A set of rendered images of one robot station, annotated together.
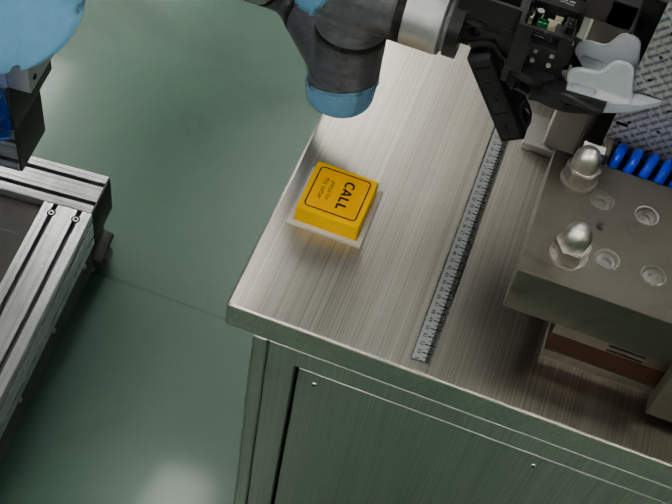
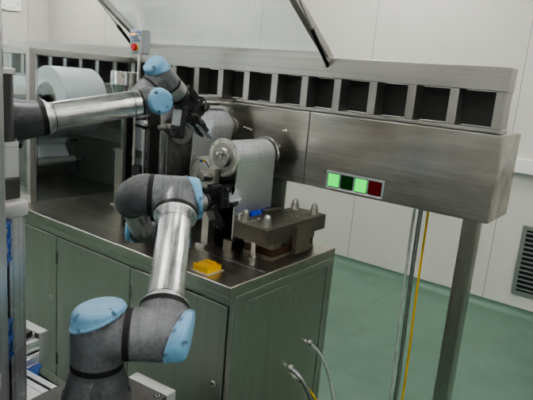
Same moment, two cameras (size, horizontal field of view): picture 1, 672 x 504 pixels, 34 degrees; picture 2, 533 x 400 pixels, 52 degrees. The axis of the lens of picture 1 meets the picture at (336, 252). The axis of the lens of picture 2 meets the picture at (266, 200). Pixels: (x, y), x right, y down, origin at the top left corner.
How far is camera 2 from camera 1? 1.55 m
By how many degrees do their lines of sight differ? 65
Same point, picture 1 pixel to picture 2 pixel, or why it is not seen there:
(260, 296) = (231, 283)
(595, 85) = (233, 198)
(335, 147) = not seen: hidden behind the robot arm
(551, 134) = (208, 239)
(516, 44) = (222, 194)
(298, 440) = (244, 344)
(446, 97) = not seen: hidden behind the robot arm
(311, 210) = (210, 267)
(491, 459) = (282, 296)
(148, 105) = not seen: outside the picture
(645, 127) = (239, 208)
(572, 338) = (275, 248)
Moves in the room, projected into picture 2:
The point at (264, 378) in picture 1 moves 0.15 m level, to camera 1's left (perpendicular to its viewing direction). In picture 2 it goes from (237, 317) to (212, 335)
